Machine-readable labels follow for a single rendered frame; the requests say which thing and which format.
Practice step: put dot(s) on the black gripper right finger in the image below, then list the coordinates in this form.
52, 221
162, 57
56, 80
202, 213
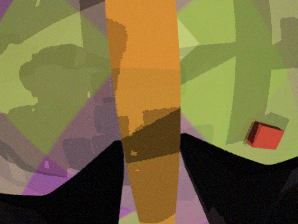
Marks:
233, 190

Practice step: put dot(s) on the red cube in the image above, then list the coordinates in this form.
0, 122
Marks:
264, 136

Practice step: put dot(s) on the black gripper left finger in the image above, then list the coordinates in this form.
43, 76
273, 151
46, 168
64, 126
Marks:
91, 197

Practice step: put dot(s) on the orange bar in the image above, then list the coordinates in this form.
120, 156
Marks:
143, 48

